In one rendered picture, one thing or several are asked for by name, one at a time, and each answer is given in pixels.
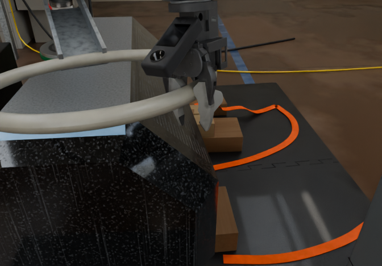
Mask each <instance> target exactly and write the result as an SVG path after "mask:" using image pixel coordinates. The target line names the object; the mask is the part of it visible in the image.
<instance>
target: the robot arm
mask: <svg viewBox="0 0 382 266"><path fill-rule="evenodd" d="M163 1H167V2H169V1H170V3H168V8H169V12H171V13H179V16H180V17H176V18H175V19H174V20H173V22H172V23H171V24H170V26H169V27H168V28H167V29H166V31H165V32H164V33H163V35H162V36H161V38H160V39H159V40H158V41H157V43H156V44H155V45H154V47H153V48H152V49H151V50H150V52H149V53H148V55H147V56H146V57H145V58H144V60H143V61H142V62H141V67H142V69H143V70H144V72H145V74H146V75H148V76H155V77H162V78H163V83H164V87H165V92H166V93H168V92H171V91H174V90H176V89H179V88H181V87H183V86H185V85H187V77H190V78H191V79H192V81H195V80H197V79H198V80H199V82H198V84H197V85H196V86H195V87H194V88H193V91H194V96H195V97H196V99H197V101H198V112H199V114H200V121H199V123H200V125H201V126H202V128H203V129H204V131H208V130H209V128H210V126H211V124H212V121H213V115H214V112H215V111H216V109H217V108H218V107H219V106H220V104H221V103H222V101H223V95H222V92H220V91H218V90H216V89H215V88H216V85H217V77H216V73H215V72H216V71H217V70H218V69H219V70H222V69H225V68H227V67H228V65H227V37H219V36H218V8H217V1H214V0H163ZM222 47H225V61H224V62H222V49H221V48H222ZM173 112H174V114H175V116H176V119H177V121H178V123H179V125H181V126H183V125H184V117H185V114H184V112H183V107H181V108H179V109H176V110H173Z"/></svg>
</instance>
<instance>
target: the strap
mask: <svg viewBox="0 0 382 266"><path fill-rule="evenodd" d="M219 108H220V109H222V110H224V111H230V110H236V109H247V108H245V107H243V106H231V107H220V106H219ZM275 108H277V109H278V110H279V111H281V112H282V113H283V114H285V115H286V116H287V117H288V118H289V120H290V122H291V124H292V132H291V134H290V136H289V137H288V138H287V139H286V140H285V141H283V142H282V143H280V144H279V145H277V146H275V147H273V148H271V149H268V150H266V151H264V152H261V153H259V154H256V155H253V156H250V157H247V158H244V159H240V160H235V161H231V162H228V163H222V164H217V165H213V167H214V170H215V171H216V170H219V169H224V168H229V167H234V166H237V165H242V164H245V163H249V162H252V161H255V160H259V159H261V158H264V157H266V156H269V155H271V154H273V153H275V152H277V151H279V150H282V149H283V148H285V147H287V146H288V145H290V144H291V143H292V142H293V141H294V140H295V139H296V137H297V135H298V132H299V128H298V123H297V121H296V119H295V118H294V116H293V115H292V114H290V113H289V112H287V111H286V110H285V109H283V108H282V107H281V106H279V105H277V106H276V105H272V106H268V107H266V108H263V109H260V110H249V109H247V110H249V111H251V112H253V113H257V114H258V113H264V112H266V111H269V110H272V109H275ZM363 223H364V222H363ZM363 223H361V224H360V225H358V226H357V227H356V228H354V229H353V230H351V231H350V232H348V233H346V234H344V235H342V236H340V237H338V238H336V239H333V240H331V241H329V242H326V243H322V244H319V245H317V246H314V247H310V248H306V249H303V250H298V251H293V252H287V253H280V254H274V255H223V263H224V264H277V263H286V262H291V261H297V260H302V259H307V258H310V257H313V256H317V255H320V254H323V253H326V252H329V251H332V250H335V249H337V248H340V247H342V246H345V245H347V244H349V243H351V242H353V241H355V240H356V239H357V238H358V236H359V233H360V231H361V228H362V225H363Z"/></svg>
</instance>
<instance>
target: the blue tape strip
mask: <svg viewBox="0 0 382 266"><path fill-rule="evenodd" d="M125 134H126V130H125V124H124V125H121V126H115V127H109V128H103V129H99V130H91V131H83V132H71V133H64V134H12V133H6V132H0V140H23V139H46V138H70V137H83V136H106V135H125Z"/></svg>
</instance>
